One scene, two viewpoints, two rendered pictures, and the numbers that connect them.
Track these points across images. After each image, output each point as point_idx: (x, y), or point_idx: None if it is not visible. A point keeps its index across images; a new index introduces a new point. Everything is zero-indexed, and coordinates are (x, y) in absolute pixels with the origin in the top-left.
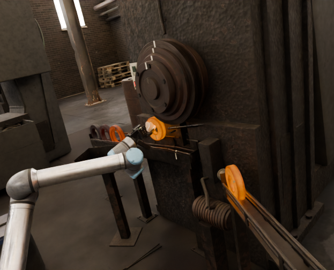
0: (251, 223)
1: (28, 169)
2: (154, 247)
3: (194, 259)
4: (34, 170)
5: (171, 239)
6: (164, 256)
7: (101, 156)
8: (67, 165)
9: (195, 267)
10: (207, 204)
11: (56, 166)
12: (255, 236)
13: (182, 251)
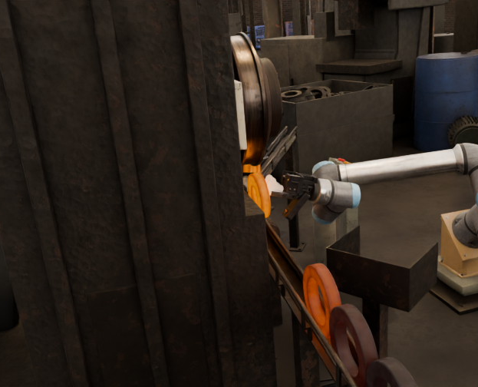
0: (275, 159)
1: (463, 144)
2: (328, 383)
3: (281, 346)
4: (456, 147)
5: (293, 385)
6: (319, 365)
7: (380, 285)
8: (412, 154)
9: (287, 339)
10: (271, 206)
11: (428, 153)
12: (277, 163)
13: (289, 362)
